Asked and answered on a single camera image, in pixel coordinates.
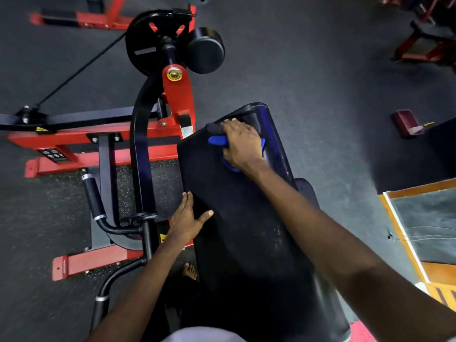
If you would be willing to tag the person's right hand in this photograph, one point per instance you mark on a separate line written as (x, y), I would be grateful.
(244, 147)

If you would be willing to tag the person's left hand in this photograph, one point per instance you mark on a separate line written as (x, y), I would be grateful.
(185, 224)

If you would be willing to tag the person's left thumb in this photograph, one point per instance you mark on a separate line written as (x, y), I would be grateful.
(205, 217)

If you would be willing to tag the person's right fingers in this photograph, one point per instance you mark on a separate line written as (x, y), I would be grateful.
(237, 126)

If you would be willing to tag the blue cleaning cloth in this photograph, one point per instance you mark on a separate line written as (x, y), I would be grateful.
(216, 140)

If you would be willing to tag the person's left forearm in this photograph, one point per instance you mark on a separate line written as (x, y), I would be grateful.
(142, 292)

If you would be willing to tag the person's right forearm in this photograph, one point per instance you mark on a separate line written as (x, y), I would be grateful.
(338, 245)

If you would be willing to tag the black padded bench pad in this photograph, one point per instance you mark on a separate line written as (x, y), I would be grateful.
(242, 238)

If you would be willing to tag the person's left foot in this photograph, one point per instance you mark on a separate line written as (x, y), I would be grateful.
(190, 271)

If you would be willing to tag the black round roller pad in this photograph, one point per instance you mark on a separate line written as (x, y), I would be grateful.
(206, 50)

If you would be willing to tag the person's white shirt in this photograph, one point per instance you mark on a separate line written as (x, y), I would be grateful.
(205, 335)

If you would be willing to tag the black cam wheel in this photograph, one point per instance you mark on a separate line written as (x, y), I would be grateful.
(146, 35)

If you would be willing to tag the maroon box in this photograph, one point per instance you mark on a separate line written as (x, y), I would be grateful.
(407, 122)

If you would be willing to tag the red black gym rack base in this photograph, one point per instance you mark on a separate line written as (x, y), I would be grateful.
(83, 15)

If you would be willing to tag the red black gym equipment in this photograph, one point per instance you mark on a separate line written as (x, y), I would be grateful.
(425, 35)

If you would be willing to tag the orange bordered grey platform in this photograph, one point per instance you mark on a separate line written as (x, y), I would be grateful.
(425, 231)

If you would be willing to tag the red gym machine frame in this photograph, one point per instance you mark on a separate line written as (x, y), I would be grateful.
(107, 133)

